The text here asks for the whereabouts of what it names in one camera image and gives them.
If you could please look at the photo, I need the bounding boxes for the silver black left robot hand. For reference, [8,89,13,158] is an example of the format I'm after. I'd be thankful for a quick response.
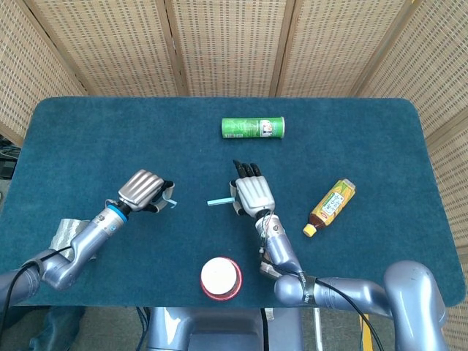
[117,169,176,213]

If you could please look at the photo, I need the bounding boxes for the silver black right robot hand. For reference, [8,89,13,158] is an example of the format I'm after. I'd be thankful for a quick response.
[229,159,276,216]

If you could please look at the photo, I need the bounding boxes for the teal carpet table cover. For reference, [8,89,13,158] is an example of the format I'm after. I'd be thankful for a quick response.
[0,96,467,309]

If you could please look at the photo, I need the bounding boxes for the green chips can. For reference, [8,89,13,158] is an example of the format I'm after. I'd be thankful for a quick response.
[220,116,286,140]

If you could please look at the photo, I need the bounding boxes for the yellow-capped tea bottle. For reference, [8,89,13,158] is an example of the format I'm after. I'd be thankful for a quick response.
[302,178,357,238]

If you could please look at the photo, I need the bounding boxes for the crumpled silver foil bag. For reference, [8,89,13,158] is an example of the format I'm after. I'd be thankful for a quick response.
[52,218,98,263]

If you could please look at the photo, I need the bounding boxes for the red cup with white lid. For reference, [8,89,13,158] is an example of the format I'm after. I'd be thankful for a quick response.
[200,257,244,302]

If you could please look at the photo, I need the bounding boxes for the dark equipment behind table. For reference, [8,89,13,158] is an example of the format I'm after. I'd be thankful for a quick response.
[0,135,20,180]

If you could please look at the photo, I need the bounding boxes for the grey-blue robot torso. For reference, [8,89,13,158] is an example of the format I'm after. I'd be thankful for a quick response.
[145,306,304,351]

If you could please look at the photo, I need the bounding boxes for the bamboo folding screen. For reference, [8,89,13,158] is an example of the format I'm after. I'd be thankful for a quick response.
[0,0,468,351]

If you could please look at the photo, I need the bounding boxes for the blue fabric under table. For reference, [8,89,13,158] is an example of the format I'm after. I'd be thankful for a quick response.
[29,306,87,351]

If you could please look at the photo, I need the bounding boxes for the blue floor cables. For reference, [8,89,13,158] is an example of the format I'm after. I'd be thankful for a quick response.
[135,306,151,351]

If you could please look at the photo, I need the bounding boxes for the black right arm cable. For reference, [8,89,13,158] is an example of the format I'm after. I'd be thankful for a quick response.
[257,237,383,351]

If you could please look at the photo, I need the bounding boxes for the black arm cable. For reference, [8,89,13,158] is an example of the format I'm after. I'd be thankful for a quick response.
[0,247,73,322]
[257,237,383,351]

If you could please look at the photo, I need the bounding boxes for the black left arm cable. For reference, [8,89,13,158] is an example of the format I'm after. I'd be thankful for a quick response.
[0,247,73,322]

